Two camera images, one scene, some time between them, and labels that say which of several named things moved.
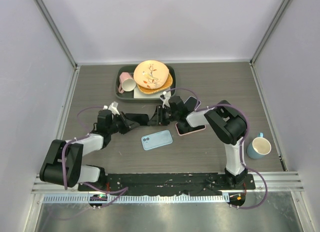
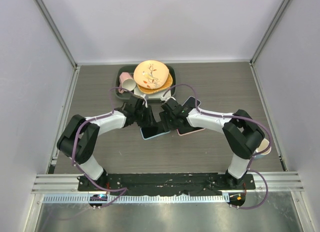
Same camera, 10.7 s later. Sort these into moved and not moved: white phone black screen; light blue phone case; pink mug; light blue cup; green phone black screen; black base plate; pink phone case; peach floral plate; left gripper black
Moved: left gripper black; green phone black screen; light blue phone case
Not moved: black base plate; pink phone case; white phone black screen; light blue cup; peach floral plate; pink mug
